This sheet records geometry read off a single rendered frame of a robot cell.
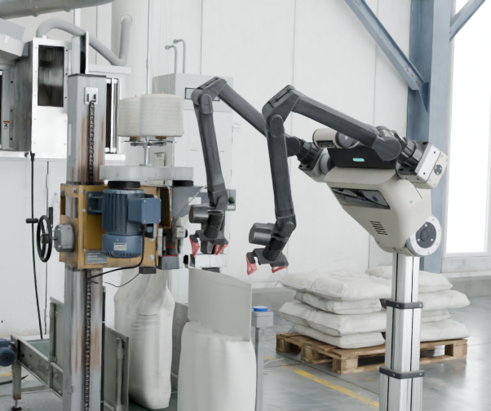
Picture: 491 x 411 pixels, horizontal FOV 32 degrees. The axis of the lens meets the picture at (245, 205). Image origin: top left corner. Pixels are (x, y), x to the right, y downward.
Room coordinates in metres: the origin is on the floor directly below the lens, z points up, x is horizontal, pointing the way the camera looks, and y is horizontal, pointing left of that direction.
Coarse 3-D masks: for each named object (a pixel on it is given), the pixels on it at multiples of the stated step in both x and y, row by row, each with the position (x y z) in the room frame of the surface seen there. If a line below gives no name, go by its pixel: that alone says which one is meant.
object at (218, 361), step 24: (192, 288) 3.34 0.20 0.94; (216, 288) 3.10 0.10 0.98; (240, 288) 3.00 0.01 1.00; (192, 312) 3.33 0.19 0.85; (216, 312) 3.10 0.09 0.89; (240, 312) 3.00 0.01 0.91; (192, 336) 3.17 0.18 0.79; (216, 336) 3.05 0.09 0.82; (240, 336) 3.00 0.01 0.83; (192, 360) 3.14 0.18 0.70; (216, 360) 3.00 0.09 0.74; (240, 360) 2.99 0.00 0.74; (192, 384) 3.13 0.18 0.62; (216, 384) 2.99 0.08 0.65; (240, 384) 2.98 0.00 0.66; (192, 408) 3.13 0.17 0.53; (216, 408) 2.99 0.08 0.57; (240, 408) 2.98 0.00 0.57
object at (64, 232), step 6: (60, 228) 3.21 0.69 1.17; (66, 228) 3.22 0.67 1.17; (72, 228) 3.23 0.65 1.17; (54, 234) 3.28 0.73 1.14; (60, 234) 3.21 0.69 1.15; (66, 234) 3.21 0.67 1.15; (72, 234) 3.22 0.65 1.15; (60, 240) 3.21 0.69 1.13; (66, 240) 3.20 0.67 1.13; (72, 240) 3.21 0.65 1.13; (54, 246) 3.26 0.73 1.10; (60, 246) 3.20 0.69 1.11; (66, 246) 3.21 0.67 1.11; (72, 246) 3.22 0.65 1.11
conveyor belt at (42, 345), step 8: (32, 344) 4.77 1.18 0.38; (40, 344) 4.78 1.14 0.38; (48, 344) 4.79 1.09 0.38; (48, 352) 4.59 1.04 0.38; (176, 392) 3.86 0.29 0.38; (128, 400) 3.71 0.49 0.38; (176, 400) 3.73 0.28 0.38; (128, 408) 3.60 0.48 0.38; (136, 408) 3.60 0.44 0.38; (144, 408) 3.61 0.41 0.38; (168, 408) 3.62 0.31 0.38; (176, 408) 3.62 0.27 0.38
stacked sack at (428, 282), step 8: (368, 272) 6.71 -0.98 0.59; (376, 272) 6.65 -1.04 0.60; (384, 272) 6.60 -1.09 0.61; (424, 272) 6.51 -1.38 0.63; (424, 280) 6.35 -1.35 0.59; (432, 280) 6.40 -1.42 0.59; (440, 280) 6.43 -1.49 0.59; (448, 280) 6.48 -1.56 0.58; (424, 288) 6.32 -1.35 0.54; (432, 288) 6.36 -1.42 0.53; (440, 288) 6.41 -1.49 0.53; (448, 288) 6.45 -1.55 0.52
